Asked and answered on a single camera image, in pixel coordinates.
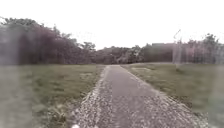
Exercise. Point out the grey gravel path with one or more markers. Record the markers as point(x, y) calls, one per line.
point(120, 100)

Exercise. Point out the row of trees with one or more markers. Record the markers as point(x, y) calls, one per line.
point(50, 46)

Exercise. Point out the grass field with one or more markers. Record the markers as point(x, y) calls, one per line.
point(180, 80)
point(50, 86)

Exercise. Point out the pole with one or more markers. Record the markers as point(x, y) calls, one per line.
point(177, 46)

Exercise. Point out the robot's own part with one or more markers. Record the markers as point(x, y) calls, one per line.
point(75, 126)

